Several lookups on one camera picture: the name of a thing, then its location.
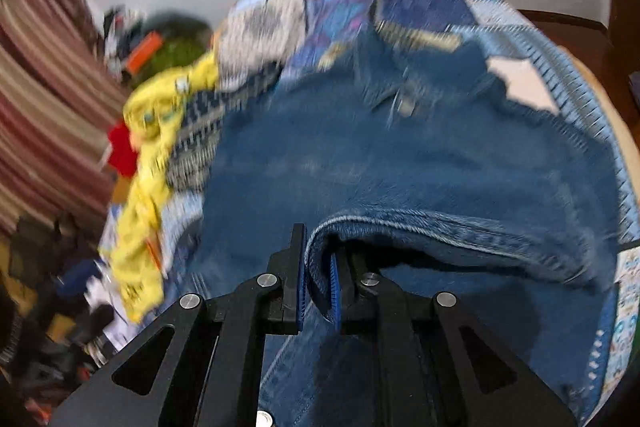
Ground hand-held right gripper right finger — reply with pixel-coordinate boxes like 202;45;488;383
330;241;580;427

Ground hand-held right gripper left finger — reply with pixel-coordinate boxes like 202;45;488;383
49;223;307;427

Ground blue denim jeans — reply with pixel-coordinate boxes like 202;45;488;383
187;38;623;427

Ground dark patterned knit garment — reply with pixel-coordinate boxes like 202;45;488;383
165;72;281;194

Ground yellow printed garment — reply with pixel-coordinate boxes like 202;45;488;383
98;52;221;324

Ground red cloth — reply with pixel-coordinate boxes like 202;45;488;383
106;122;139;178

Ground clutter pile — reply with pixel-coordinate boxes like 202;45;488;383
0;212;118;427

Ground green bag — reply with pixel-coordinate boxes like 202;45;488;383
120;9;213;88

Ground blue patchwork blanket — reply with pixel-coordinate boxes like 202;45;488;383
97;0;640;413

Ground striped curtain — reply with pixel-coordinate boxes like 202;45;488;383
0;0;132;235

